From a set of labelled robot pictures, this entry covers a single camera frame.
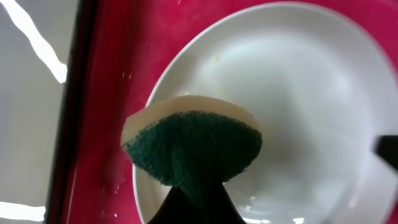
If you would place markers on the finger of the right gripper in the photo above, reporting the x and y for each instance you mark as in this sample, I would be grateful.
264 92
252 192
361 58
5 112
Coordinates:
387 149

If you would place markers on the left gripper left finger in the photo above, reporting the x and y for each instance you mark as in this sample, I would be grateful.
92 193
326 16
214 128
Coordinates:
175 209

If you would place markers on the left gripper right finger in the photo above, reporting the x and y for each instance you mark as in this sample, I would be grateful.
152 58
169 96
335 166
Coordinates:
219 208

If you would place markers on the green yellow sponge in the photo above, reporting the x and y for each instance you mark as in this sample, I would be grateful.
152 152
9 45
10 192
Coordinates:
192 143

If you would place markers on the white round plate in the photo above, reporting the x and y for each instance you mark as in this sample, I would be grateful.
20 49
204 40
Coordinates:
322 91

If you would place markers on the red plastic tray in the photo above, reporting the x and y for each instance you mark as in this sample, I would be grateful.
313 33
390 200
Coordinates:
122 49

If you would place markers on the black water tray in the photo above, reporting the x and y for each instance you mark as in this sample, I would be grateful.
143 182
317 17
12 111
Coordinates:
36 39

